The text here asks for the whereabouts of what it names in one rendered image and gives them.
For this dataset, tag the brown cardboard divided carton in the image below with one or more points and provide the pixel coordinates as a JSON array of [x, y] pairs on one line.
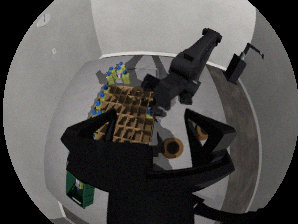
[[134, 123]]

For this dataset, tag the green crate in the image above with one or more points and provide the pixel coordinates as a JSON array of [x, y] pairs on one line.
[[71, 190]]

